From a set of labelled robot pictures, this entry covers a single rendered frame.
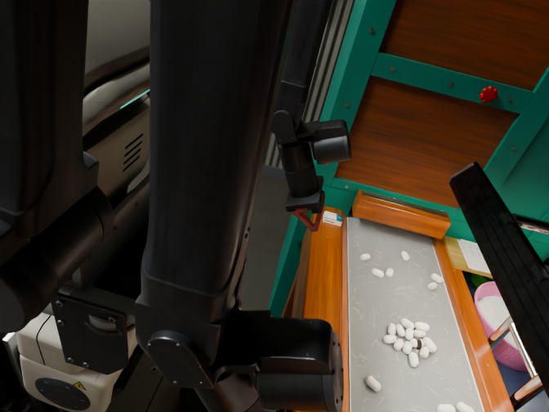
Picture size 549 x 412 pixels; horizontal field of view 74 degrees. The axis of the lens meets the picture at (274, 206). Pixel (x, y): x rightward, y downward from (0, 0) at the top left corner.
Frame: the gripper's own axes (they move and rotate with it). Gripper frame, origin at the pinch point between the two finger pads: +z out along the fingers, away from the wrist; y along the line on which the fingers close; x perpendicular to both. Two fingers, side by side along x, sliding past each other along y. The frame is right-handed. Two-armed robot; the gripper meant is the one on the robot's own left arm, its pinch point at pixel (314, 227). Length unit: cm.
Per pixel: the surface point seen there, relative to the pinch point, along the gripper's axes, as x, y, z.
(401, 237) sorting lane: -18, 42, 38
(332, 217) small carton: 2.4, 36.0, 22.5
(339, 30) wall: 1, 181, -11
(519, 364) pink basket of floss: -43, 6, 54
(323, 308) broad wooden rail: 2.8, 0.3, 24.5
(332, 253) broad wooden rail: 1.7, 21.0, 25.1
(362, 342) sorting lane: -5.6, -4.0, 31.6
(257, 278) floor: 55, 75, 84
